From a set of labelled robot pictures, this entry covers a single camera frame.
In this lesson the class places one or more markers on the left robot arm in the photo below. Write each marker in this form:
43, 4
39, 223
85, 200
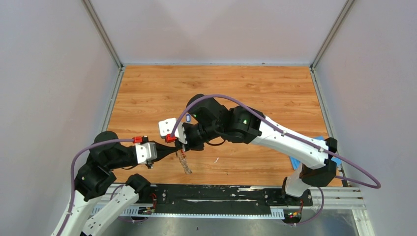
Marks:
92, 175

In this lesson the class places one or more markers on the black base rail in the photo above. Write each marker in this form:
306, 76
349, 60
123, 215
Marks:
217, 201

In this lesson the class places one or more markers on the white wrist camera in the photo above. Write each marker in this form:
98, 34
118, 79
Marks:
169, 134
146, 151

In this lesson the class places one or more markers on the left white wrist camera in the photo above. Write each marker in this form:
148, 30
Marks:
146, 151

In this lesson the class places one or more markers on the red handled metal key holder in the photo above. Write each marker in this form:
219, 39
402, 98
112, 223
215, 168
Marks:
182, 159

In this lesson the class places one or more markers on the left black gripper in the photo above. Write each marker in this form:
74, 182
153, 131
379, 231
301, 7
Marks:
163, 150

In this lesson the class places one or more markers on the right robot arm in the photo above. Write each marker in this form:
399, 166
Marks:
207, 117

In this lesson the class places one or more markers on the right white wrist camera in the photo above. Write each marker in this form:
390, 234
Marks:
169, 134

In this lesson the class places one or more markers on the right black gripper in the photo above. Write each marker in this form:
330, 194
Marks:
190, 145

